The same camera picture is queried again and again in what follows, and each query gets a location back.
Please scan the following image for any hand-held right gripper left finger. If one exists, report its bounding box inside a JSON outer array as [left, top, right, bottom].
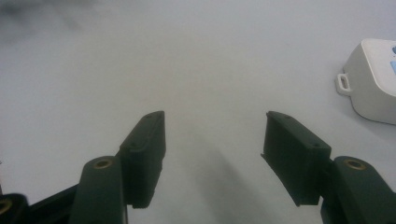
[[67, 110, 166, 224]]

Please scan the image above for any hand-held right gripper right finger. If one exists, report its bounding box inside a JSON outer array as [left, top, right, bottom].
[[261, 110, 396, 224]]

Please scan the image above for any white plastic device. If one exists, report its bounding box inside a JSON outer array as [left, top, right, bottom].
[[335, 38, 396, 125]]

